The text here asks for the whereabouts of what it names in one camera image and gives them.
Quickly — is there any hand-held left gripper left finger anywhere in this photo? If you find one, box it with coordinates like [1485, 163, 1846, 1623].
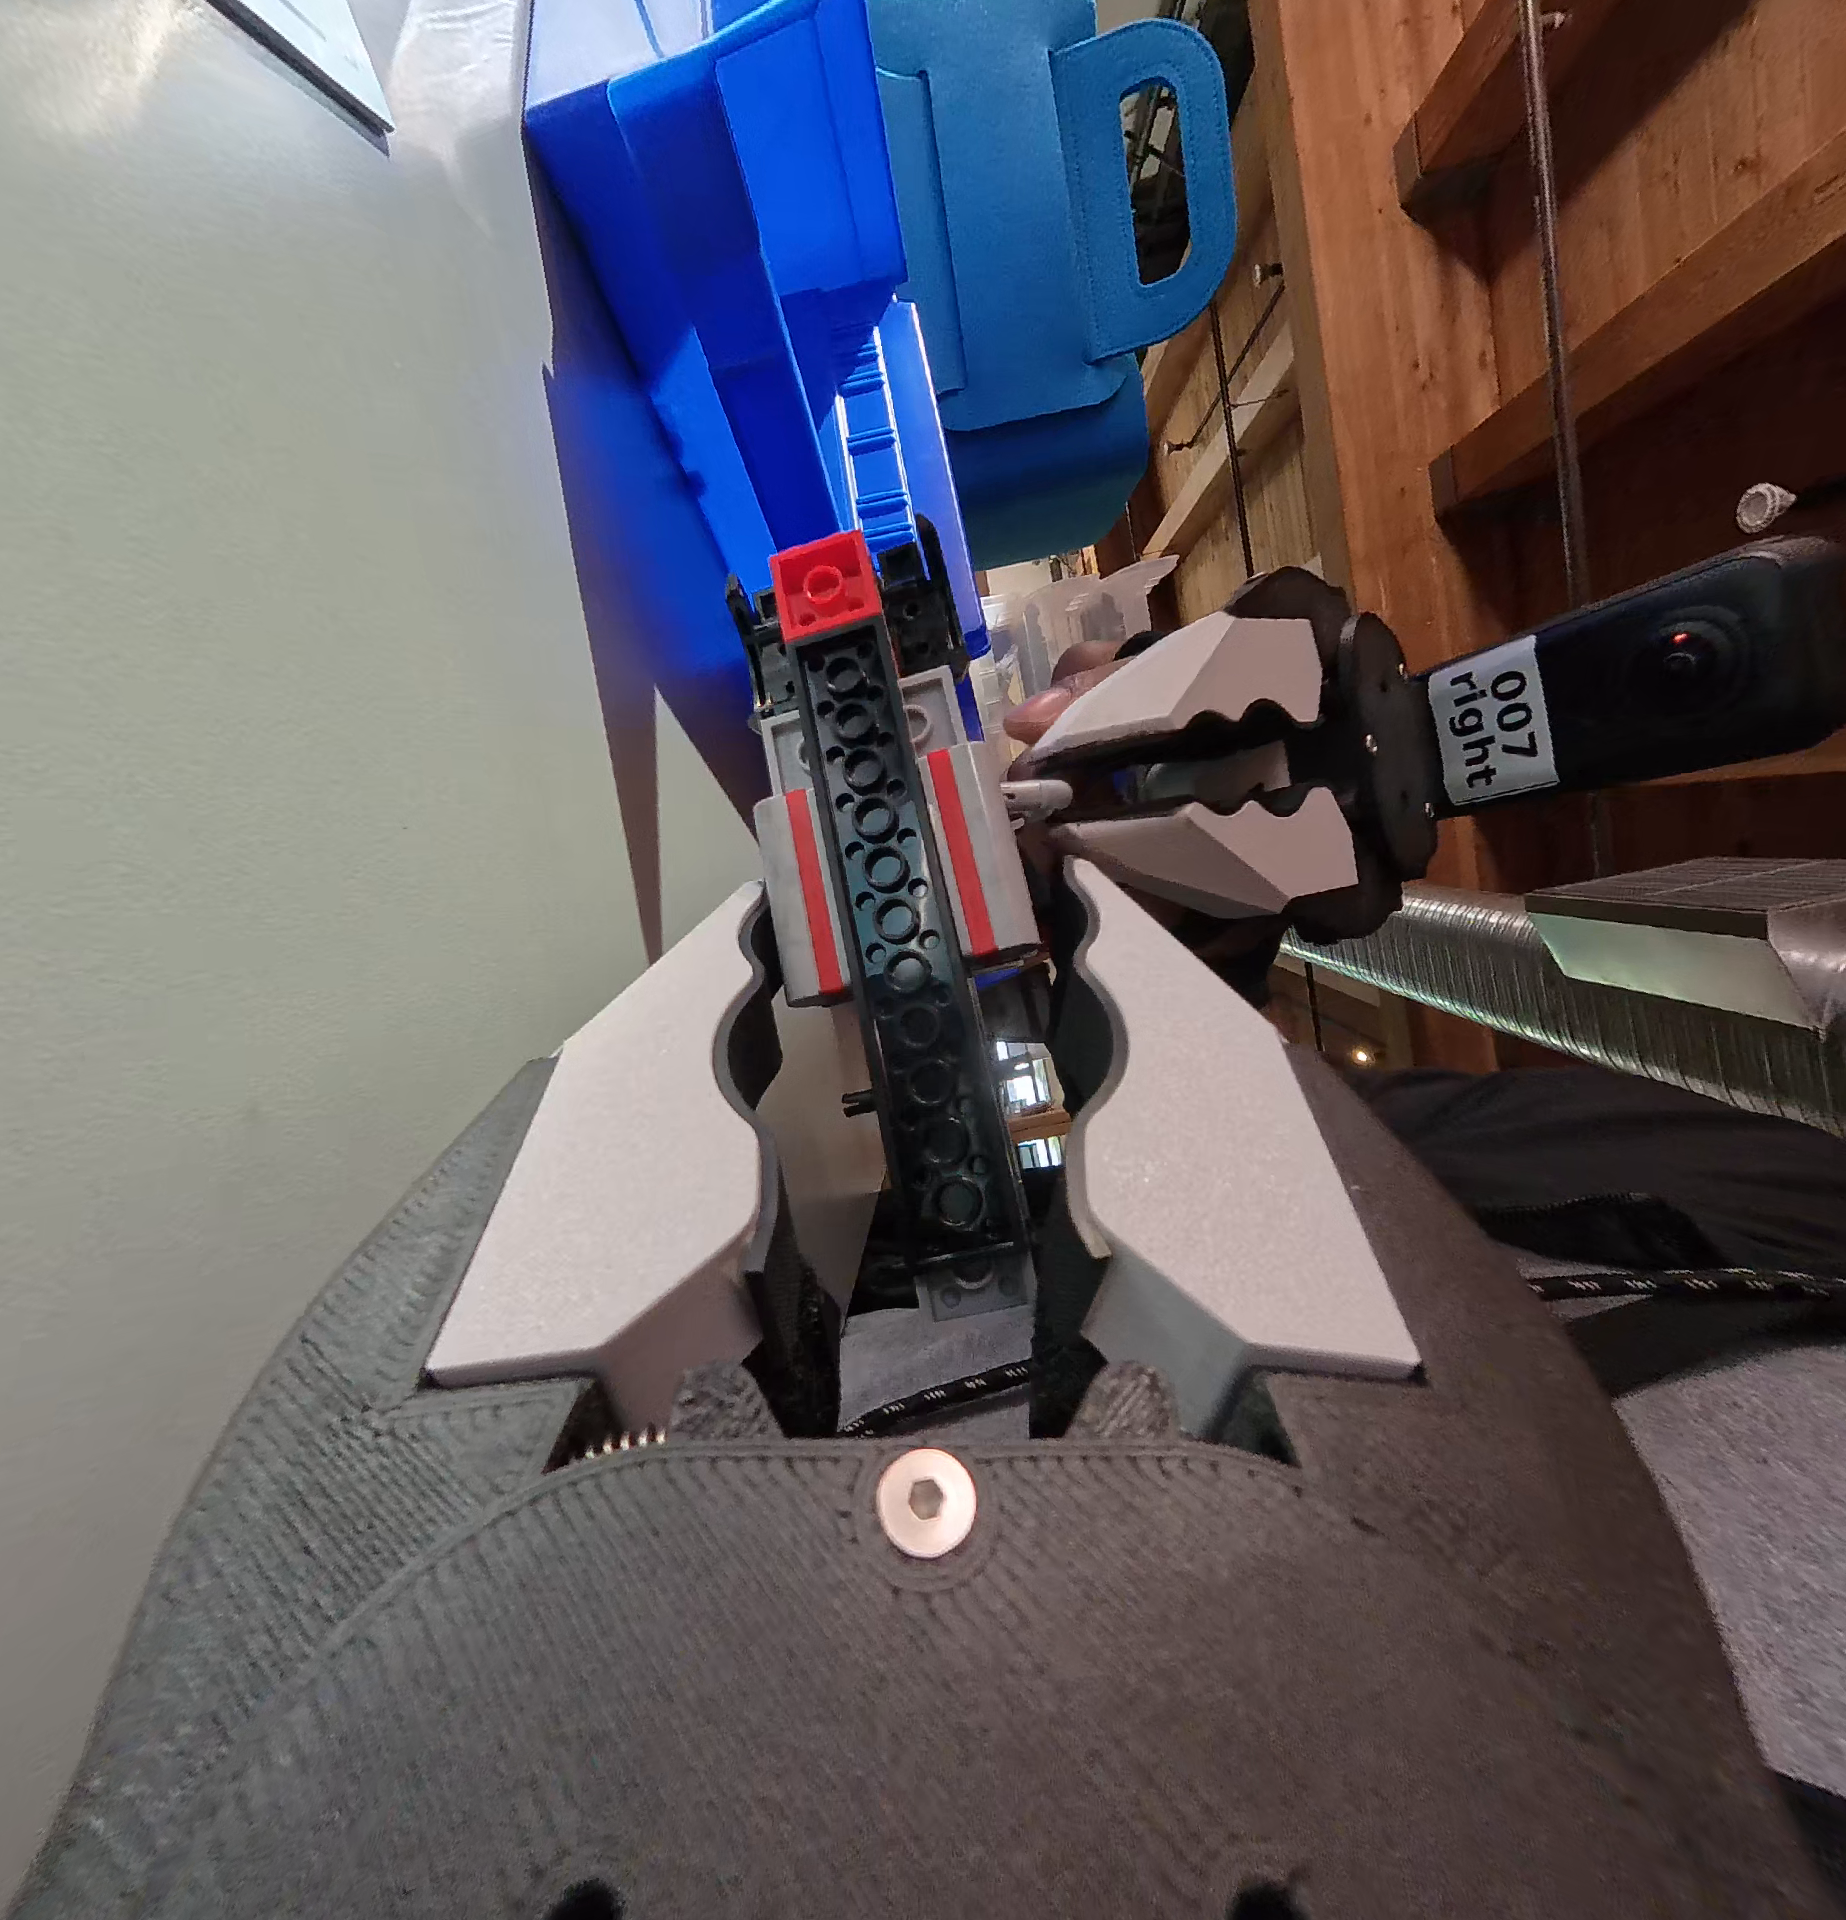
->
[423, 884, 787, 1430]

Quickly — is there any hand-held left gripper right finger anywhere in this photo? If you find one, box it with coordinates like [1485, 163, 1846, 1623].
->
[1047, 858, 1425, 1442]

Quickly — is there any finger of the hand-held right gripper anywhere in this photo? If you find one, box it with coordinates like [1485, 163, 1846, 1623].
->
[1070, 779, 1369, 919]
[1031, 608, 1324, 785]

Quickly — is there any toy brick vehicle model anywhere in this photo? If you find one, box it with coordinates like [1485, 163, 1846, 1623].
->
[724, 525, 1057, 1323]

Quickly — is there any person's right forearm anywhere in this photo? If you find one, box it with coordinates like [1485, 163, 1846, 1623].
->
[1350, 1065, 1846, 1307]

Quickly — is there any white desk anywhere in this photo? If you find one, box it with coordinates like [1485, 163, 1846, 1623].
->
[0, 0, 758, 1877]

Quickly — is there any person's right hand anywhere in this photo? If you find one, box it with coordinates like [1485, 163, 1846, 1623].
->
[1005, 636, 1154, 752]

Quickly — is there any stack of clear storage boxes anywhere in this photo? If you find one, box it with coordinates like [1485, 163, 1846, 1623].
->
[996, 554, 1184, 708]

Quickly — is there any black threaded rod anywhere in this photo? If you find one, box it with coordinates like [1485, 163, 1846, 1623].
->
[1516, 0, 1615, 872]

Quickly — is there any light blue foam case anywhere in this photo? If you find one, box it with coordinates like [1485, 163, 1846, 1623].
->
[864, 0, 1240, 573]

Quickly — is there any blue plastic bin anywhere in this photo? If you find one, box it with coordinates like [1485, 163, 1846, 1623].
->
[520, 0, 1013, 723]

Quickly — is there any light blue instruction booklet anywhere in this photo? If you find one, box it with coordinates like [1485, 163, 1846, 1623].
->
[204, 0, 401, 152]

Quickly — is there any wooden shelf frame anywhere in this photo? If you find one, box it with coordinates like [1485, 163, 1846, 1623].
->
[1116, 0, 1846, 1082]

